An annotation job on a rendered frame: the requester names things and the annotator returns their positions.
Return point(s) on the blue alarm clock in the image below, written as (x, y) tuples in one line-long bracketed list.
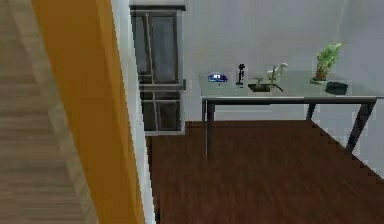
[(217, 78)]

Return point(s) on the black bowl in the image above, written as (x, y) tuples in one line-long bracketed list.
[(336, 88)]

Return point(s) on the grey glass-door cabinet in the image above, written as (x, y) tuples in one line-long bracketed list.
[(160, 70)]

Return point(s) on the dark sink basin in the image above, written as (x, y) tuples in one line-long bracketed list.
[(260, 88)]

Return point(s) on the orange room door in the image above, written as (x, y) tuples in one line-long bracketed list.
[(90, 110)]

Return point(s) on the grey table with black legs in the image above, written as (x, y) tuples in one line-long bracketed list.
[(293, 95)]

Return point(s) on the green potted house plant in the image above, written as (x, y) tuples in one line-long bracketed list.
[(326, 62)]

